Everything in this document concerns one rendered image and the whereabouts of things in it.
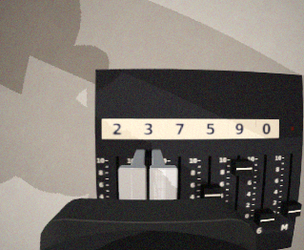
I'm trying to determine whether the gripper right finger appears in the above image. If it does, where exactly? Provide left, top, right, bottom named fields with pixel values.
left=149, top=150, right=177, bottom=199

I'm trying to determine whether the black lighting desk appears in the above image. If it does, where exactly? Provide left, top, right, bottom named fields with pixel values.
left=95, top=69, right=303, bottom=250

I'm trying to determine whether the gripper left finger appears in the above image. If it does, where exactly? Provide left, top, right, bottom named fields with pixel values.
left=118, top=150, right=149, bottom=199

